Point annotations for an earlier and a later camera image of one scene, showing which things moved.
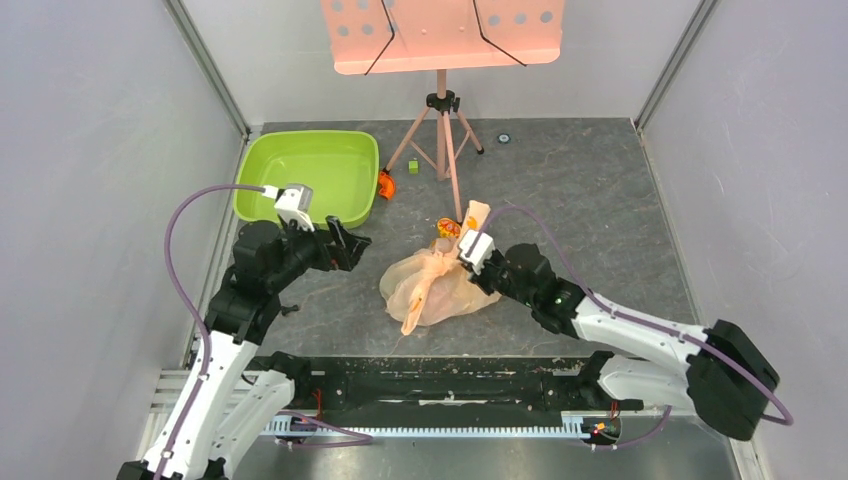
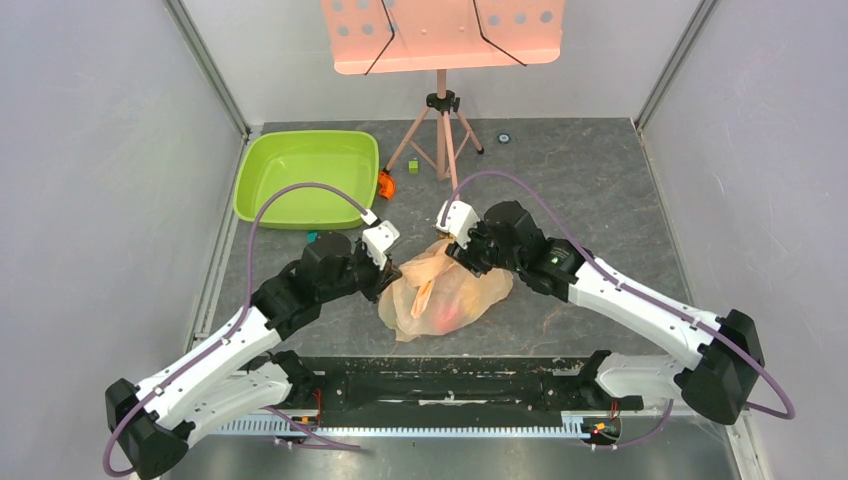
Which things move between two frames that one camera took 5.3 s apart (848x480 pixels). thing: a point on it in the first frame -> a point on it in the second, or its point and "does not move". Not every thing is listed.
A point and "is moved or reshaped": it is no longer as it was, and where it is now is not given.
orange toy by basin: (387, 188) does not move
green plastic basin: (342, 167) does not move
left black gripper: (346, 251) -> (381, 279)
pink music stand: (396, 36) does not move
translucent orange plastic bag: (434, 284) is moved or reshaped
